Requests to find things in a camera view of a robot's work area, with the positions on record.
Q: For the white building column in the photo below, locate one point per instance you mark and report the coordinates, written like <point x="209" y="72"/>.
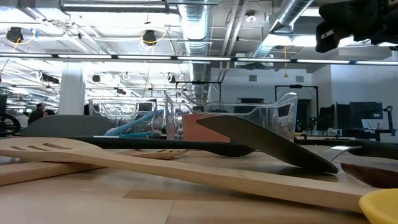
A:
<point x="72" y="90"/>

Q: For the round ceiling fixture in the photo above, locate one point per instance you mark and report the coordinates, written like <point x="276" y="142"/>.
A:
<point x="251" y="17"/>

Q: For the black rig frame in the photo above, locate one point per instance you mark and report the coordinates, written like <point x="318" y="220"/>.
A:
<point x="295" y="86"/>
<point x="199" y="82"/>

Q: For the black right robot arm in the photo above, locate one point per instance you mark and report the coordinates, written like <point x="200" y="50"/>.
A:
<point x="390" y="21"/>

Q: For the yellow plastic spoon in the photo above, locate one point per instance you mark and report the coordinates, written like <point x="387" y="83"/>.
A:
<point x="382" y="208"/>

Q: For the long ceiling light bar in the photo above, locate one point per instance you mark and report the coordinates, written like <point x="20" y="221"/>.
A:
<point x="202" y="58"/>

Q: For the wooden slotted spoon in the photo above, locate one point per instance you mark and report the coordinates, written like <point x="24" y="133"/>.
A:
<point x="37" y="174"/>

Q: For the large wooden slotted turner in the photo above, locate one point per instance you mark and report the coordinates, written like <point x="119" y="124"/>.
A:
<point x="217" y="177"/>

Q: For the reddish brown wooden spoon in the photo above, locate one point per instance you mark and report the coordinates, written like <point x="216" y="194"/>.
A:
<point x="373" y="175"/>

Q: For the silver slanted ventilation duct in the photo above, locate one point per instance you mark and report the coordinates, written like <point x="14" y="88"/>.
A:
<point x="289" y="12"/>

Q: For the silver spiral ventilation duct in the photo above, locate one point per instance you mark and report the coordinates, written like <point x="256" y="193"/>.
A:
<point x="195" y="25"/>

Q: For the clear plastic bin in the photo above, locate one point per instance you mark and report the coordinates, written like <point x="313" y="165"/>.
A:
<point x="96" y="124"/>
<point x="280" y="124"/>

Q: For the light blue spatula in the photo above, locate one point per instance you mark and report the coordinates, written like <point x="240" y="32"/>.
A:
<point x="136" y="123"/>

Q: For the black spatula silver neck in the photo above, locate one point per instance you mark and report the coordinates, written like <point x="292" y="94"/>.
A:
<point x="264" y="140"/>

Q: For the orange plastic bin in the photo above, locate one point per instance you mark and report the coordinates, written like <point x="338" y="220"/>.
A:
<point x="192" y="130"/>

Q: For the black computer monitor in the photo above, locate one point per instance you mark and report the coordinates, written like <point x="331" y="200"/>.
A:
<point x="334" y="116"/>
<point x="367" y="110"/>

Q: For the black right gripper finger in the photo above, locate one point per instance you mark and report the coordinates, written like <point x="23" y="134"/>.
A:
<point x="337" y="39"/>

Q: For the black office desk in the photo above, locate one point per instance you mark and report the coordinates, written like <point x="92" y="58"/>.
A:
<point x="373" y="133"/>

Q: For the black equipment stand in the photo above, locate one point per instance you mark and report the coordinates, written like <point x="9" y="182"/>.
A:
<point x="389" y="121"/>

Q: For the black ceiling spotlight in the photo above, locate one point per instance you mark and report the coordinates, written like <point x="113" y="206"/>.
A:
<point x="96" y="78"/>
<point x="49" y="78"/>

